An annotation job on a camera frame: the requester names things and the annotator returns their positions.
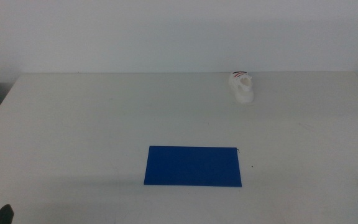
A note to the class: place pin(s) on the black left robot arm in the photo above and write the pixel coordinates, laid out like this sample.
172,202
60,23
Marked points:
4,216

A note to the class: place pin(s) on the blue rectangular mat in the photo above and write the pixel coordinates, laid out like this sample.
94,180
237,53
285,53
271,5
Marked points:
193,166

